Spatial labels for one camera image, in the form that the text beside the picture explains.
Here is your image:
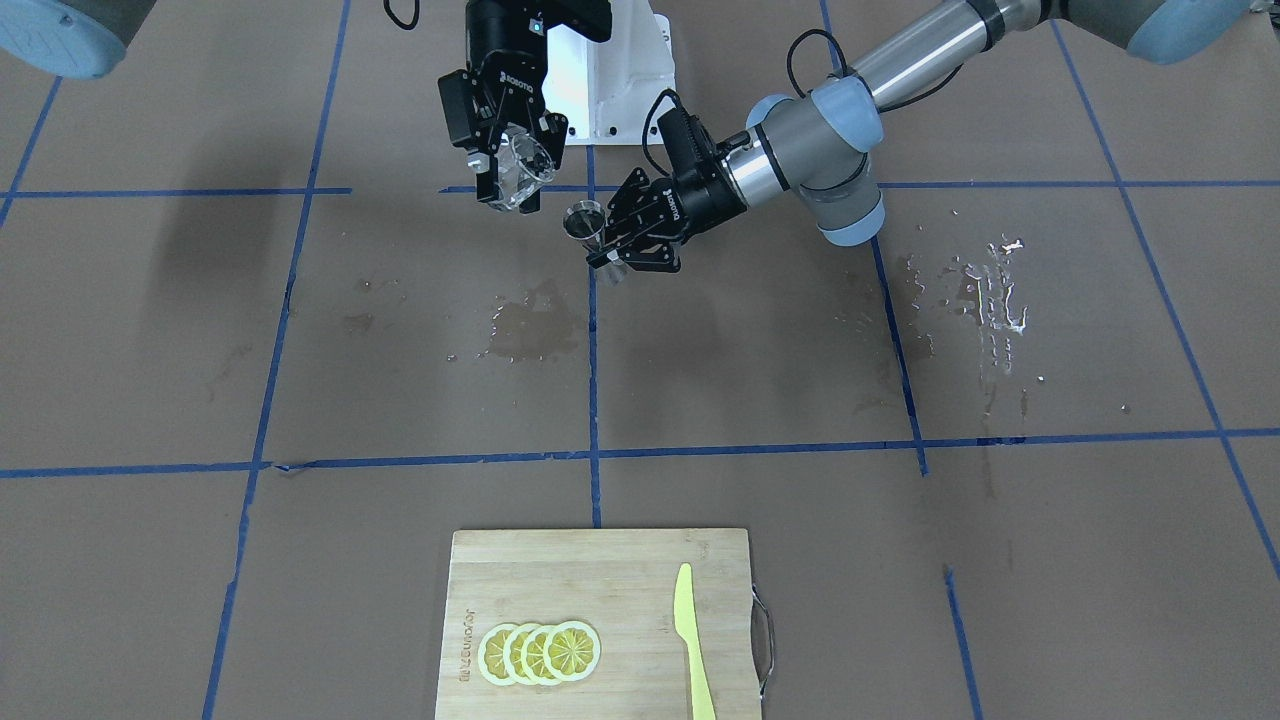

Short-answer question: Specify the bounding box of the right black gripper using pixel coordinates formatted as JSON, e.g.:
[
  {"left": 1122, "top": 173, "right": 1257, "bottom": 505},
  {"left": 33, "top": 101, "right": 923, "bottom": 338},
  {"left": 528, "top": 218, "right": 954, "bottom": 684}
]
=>
[{"left": 465, "top": 1, "right": 570, "bottom": 202}]

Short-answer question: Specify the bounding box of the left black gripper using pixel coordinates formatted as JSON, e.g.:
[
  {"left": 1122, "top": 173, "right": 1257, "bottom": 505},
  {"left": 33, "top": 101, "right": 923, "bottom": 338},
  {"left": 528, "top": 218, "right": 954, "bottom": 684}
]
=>
[{"left": 588, "top": 168, "right": 748, "bottom": 273}]

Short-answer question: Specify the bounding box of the clear glass shaker cup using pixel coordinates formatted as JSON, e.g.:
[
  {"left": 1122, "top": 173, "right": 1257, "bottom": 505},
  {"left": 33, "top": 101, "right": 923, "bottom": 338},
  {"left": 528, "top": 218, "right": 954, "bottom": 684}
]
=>
[{"left": 486, "top": 126, "right": 558, "bottom": 211}]

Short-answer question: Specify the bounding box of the steel jigger measuring cup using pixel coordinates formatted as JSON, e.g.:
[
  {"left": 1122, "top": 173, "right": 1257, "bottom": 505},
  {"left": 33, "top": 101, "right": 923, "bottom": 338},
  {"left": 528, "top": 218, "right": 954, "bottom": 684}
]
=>
[{"left": 562, "top": 199, "right": 628, "bottom": 286}]

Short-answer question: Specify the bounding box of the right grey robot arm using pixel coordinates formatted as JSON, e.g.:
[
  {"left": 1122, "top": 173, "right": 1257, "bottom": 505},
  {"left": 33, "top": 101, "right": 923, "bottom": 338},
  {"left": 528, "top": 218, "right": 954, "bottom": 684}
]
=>
[{"left": 3, "top": 1, "right": 352, "bottom": 209}]

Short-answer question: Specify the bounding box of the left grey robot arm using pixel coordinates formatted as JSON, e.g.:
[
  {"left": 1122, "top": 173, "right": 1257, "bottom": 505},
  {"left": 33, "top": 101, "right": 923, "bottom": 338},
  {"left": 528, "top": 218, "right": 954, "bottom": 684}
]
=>
[{"left": 584, "top": 1, "right": 1251, "bottom": 273}]

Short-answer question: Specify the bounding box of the yellow plastic knife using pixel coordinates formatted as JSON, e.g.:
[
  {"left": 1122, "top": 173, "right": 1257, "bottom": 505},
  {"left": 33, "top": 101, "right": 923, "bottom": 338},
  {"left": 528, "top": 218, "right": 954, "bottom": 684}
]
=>
[{"left": 673, "top": 562, "right": 716, "bottom": 719}]

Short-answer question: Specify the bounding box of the lemon slice front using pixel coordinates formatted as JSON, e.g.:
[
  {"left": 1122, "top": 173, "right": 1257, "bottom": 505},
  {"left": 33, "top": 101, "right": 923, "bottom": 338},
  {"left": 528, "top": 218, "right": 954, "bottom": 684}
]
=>
[{"left": 543, "top": 620, "right": 602, "bottom": 682}]

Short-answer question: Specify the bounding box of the lemon slice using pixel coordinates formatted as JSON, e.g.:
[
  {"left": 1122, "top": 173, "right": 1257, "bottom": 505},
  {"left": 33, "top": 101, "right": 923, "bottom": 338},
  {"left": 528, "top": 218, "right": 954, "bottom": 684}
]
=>
[
  {"left": 518, "top": 625, "right": 561, "bottom": 685},
  {"left": 543, "top": 620, "right": 602, "bottom": 682},
  {"left": 479, "top": 623, "right": 517, "bottom": 687},
  {"left": 502, "top": 623, "right": 538, "bottom": 685}
]

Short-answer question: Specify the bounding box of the lemon slice back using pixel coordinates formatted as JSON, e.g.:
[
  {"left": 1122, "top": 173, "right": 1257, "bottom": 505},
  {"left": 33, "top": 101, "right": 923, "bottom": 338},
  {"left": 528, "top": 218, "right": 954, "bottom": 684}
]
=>
[{"left": 479, "top": 623, "right": 517, "bottom": 687}]

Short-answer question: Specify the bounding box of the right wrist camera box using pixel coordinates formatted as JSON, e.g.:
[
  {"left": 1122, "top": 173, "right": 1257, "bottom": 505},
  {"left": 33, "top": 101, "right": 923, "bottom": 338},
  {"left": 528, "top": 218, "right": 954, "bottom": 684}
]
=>
[{"left": 436, "top": 69, "right": 479, "bottom": 151}]

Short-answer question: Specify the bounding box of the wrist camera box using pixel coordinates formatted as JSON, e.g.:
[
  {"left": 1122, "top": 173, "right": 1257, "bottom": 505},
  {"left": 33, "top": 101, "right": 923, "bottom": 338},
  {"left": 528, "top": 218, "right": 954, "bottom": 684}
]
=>
[
  {"left": 436, "top": 69, "right": 479, "bottom": 151},
  {"left": 658, "top": 106, "right": 717, "bottom": 183}
]

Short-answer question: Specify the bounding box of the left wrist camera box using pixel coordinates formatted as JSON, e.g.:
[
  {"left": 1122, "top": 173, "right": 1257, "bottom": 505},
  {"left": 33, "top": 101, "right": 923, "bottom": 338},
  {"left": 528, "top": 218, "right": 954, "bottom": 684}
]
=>
[{"left": 658, "top": 106, "right": 717, "bottom": 183}]

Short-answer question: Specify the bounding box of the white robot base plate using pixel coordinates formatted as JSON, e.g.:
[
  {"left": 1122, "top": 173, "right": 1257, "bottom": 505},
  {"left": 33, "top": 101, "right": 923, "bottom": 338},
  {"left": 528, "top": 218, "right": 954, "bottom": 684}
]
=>
[{"left": 543, "top": 1, "right": 676, "bottom": 146}]

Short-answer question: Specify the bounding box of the black cable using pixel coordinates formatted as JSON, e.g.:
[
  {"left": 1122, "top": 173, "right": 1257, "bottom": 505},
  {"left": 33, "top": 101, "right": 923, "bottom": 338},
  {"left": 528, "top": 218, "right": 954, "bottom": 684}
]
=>
[{"left": 640, "top": 28, "right": 961, "bottom": 176}]

